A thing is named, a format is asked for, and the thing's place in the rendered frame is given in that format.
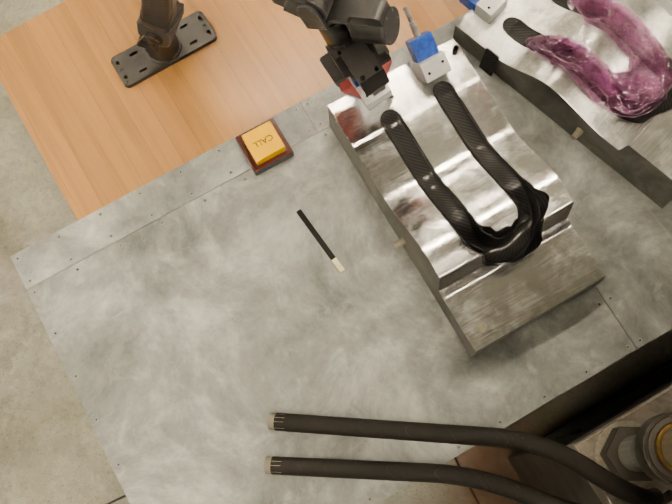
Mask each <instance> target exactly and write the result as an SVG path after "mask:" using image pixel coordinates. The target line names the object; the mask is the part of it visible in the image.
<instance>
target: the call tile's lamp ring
mask: <svg viewBox="0 0 672 504"><path fill-rule="evenodd" d="M268 121H270V122H271V123H272V124H273V126H274V128H275V129H276V131H277V133H278V134H279V136H280V138H281V140H282V141H283V143H284V145H285V146H286V148H287V151H286V152H284V153H282V154H280V155H278V156H276V157H274V158H273V159H271V160H269V161H267V162H265V163H263V164H261V165H260V166H258V167H257V166H256V164H255V163H254V161H253V159H252V158H251V156H250V154H249V152H248V151H247V149H246V147H245V145H244V144H243V142H242V140H241V138H242V135H243V134H245V133H247V132H249V131H251V130H253V129H255V128H257V127H258V126H260V125H262V124H264V123H266V122H268ZM236 139H237V141H238V143H239V144H240V146H241V148H242V149H243V151H244V153H245V155H246V156H247V158H248V160H249V162H250V163H251V165H252V167H253V168H254V170H255V172H256V171H258V170H260V169H262V168H264V167H266V166H267V165H269V164H271V163H273V162H275V161H277V160H279V159H280V158H282V157H284V156H286V155H288V154H290V153H292V152H293V151H292V149H291V147H290V146H289V144H288V142H287V141H286V139H285V137H284V136H283V134H282V132H281V131H280V129H279V127H278V126H277V124H276V122H275V121H274V119H273V117H272V118H271V119H269V120H267V121H265V122H263V123H261V124H259V125H257V126H256V127H254V128H252V129H250V130H248V131H246V132H244V133H242V134H241V135H239V136H237V137H236Z"/></svg>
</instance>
